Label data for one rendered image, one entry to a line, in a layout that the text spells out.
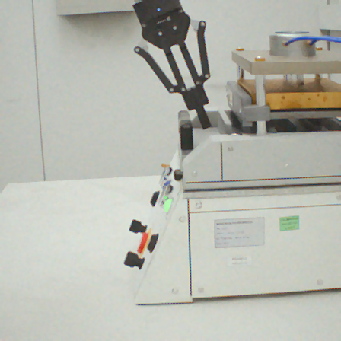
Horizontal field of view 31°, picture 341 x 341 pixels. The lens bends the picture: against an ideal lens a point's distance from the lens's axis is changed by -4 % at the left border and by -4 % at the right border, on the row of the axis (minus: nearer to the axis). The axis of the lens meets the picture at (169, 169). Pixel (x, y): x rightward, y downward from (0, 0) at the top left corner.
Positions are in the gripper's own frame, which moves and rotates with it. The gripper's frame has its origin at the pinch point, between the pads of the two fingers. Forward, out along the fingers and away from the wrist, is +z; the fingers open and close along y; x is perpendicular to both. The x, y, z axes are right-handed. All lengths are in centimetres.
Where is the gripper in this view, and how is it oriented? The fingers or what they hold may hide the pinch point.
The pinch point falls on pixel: (199, 107)
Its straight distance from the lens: 105.9
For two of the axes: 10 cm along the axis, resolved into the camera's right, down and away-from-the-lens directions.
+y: -9.3, 3.7, 0.8
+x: 0.1, 2.4, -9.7
